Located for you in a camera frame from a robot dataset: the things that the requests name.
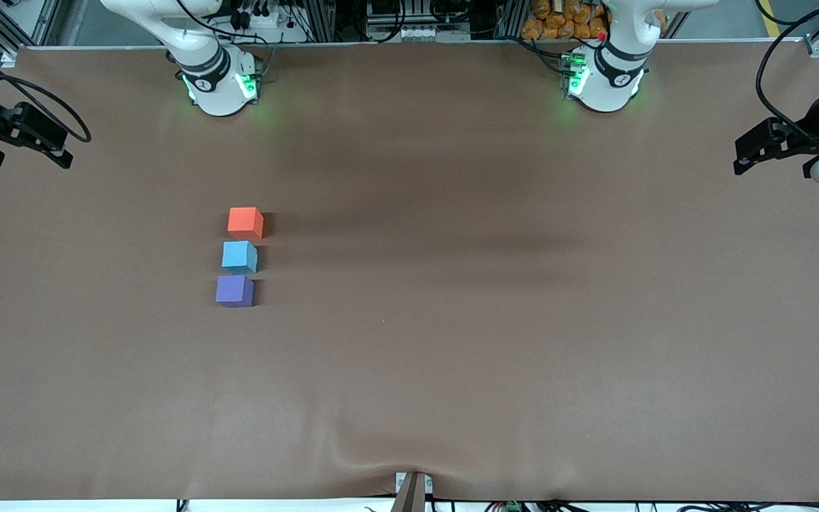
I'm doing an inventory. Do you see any bag of orange items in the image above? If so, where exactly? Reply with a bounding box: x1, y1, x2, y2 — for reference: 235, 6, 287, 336
521, 0, 611, 41

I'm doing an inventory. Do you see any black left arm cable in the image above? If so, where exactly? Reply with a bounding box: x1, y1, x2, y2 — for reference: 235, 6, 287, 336
756, 0, 819, 139

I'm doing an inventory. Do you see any light blue foam block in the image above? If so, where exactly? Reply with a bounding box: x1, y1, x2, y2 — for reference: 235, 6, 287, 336
221, 240, 259, 274

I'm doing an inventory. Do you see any white power strip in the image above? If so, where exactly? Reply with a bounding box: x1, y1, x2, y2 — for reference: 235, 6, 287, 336
237, 9, 289, 29

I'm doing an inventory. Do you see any purple foam block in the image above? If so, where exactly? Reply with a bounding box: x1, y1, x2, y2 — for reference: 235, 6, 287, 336
215, 275, 256, 309

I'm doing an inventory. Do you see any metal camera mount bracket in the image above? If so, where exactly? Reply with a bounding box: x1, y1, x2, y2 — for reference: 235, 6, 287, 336
394, 471, 433, 512

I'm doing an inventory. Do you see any brown table mat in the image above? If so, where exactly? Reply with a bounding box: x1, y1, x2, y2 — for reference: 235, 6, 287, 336
0, 39, 819, 503

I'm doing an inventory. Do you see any white terminal block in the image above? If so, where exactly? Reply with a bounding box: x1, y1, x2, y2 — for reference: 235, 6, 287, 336
394, 25, 447, 41

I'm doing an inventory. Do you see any orange foam block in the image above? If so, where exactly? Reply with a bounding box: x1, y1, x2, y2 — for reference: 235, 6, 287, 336
227, 206, 265, 241

